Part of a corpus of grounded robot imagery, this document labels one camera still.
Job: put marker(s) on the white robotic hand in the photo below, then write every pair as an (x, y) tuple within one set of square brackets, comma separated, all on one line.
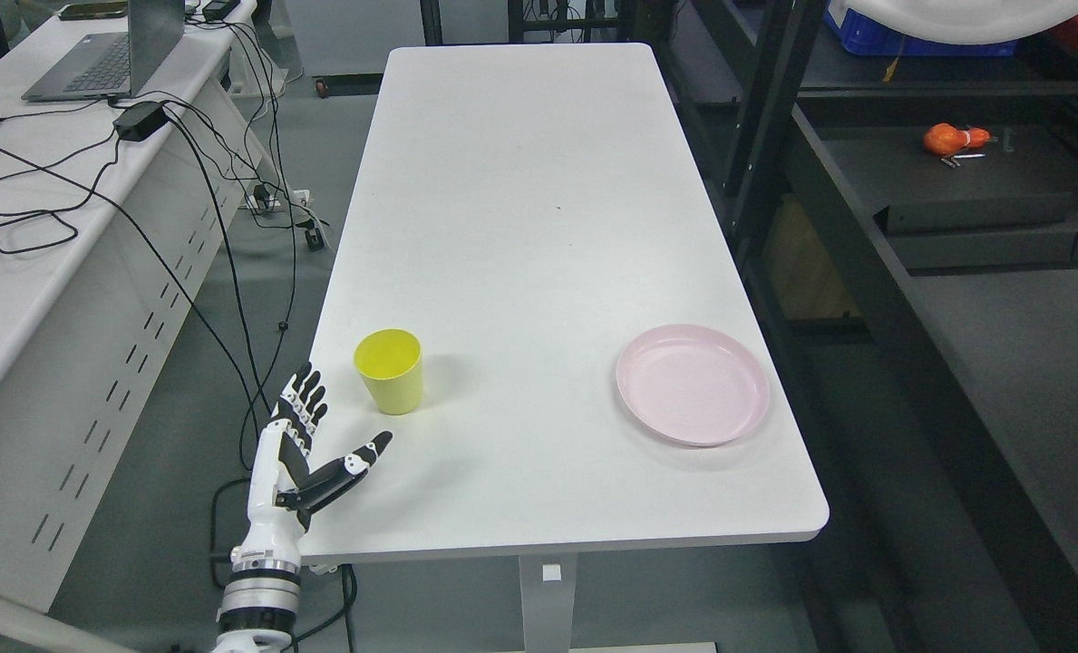
[(283, 494)]

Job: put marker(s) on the yellow plastic cup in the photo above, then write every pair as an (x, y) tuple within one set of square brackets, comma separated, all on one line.
[(390, 364)]

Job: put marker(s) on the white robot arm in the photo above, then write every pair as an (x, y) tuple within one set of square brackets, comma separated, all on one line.
[(259, 605)]

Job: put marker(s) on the black metal shelf rack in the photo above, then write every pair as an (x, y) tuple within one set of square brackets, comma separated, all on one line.
[(924, 312)]

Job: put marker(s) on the white power strip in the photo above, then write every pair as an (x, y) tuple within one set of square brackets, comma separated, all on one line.
[(261, 200)]

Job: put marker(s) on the white table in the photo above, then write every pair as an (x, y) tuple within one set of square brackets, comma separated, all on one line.
[(526, 211)]

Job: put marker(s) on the white side desk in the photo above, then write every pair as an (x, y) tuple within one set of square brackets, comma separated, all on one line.
[(102, 246)]

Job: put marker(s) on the black power adapter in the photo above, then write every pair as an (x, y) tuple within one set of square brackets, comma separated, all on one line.
[(140, 120)]

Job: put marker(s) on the pink plastic plate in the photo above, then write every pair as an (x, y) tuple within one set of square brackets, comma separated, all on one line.
[(692, 385)]

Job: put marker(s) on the grey laptop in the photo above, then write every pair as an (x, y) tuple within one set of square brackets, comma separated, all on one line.
[(117, 64)]

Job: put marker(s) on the black smartphone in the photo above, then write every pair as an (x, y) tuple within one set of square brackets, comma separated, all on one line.
[(95, 10)]

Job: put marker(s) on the orange toy object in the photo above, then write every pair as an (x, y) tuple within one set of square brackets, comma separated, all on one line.
[(945, 139)]

